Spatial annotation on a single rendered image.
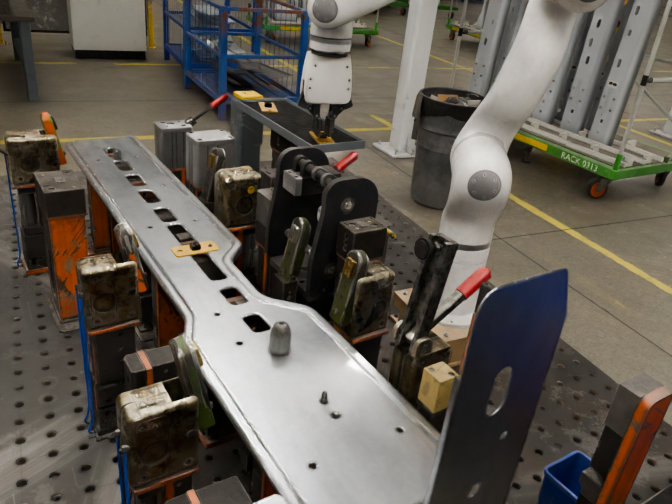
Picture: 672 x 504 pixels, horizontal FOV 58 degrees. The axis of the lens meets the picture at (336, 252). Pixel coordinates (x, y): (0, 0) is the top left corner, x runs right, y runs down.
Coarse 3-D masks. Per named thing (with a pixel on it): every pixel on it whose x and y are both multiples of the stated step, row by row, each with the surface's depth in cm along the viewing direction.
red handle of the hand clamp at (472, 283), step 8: (480, 272) 87; (488, 272) 87; (472, 280) 87; (480, 280) 87; (456, 288) 87; (464, 288) 87; (472, 288) 87; (456, 296) 87; (464, 296) 87; (440, 304) 87; (448, 304) 86; (456, 304) 87; (440, 312) 86; (448, 312) 86; (440, 320) 86; (432, 328) 86; (408, 336) 85
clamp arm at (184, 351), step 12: (180, 336) 71; (180, 348) 70; (192, 348) 71; (180, 360) 70; (192, 360) 71; (180, 372) 73; (192, 372) 72; (192, 384) 73; (204, 384) 74; (204, 396) 75; (204, 408) 76; (204, 420) 76
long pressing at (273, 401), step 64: (128, 192) 135; (192, 256) 113; (192, 320) 95; (320, 320) 98; (256, 384) 83; (320, 384) 84; (384, 384) 85; (256, 448) 73; (320, 448) 74; (384, 448) 75
